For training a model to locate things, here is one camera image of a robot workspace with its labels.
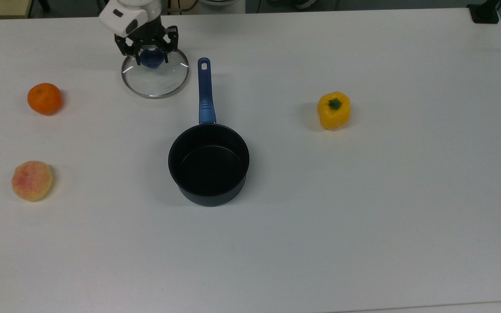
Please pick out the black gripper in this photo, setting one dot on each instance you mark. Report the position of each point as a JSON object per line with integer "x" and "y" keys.
{"x": 150, "y": 34}

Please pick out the glass lid with blue knob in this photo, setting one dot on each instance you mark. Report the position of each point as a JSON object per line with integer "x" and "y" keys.
{"x": 155, "y": 80}

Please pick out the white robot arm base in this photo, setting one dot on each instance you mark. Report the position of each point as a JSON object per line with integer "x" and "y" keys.
{"x": 222, "y": 5}

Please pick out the orange mandarin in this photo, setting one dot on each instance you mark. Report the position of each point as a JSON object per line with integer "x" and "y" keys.
{"x": 45, "y": 99}

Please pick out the pink yellow peach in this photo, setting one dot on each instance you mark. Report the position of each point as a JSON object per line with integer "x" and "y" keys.
{"x": 32, "y": 181}

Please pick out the yellow bell pepper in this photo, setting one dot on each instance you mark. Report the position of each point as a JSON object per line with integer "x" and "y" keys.
{"x": 334, "y": 112}

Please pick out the black table clamp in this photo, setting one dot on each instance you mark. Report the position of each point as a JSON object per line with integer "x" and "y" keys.
{"x": 484, "y": 13}

